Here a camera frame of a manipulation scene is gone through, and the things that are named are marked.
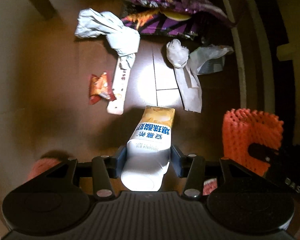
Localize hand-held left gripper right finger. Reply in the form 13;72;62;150
170;145;263;201

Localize white and yellow yogurt bottle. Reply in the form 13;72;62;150
120;105;176;192

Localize white and yellow coffee sachet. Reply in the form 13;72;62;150
106;54;134;116

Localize small orange snack wrapper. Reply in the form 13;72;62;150
89;72;116;105

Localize crumpled white plastic wrap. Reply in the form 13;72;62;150
166;39;191;69

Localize pink tissue paper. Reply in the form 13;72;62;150
27;151;66;183

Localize crumpled grey paper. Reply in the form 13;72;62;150
74;8;141;69

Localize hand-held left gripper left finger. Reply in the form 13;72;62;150
42;146;128;201

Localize orange foam net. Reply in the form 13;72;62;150
222;108;285;178

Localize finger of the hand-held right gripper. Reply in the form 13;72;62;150
248;142;278;166

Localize wooden bed frame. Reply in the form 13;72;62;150
220;0;300;111

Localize purple chip bag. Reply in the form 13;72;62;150
120;0;235;41

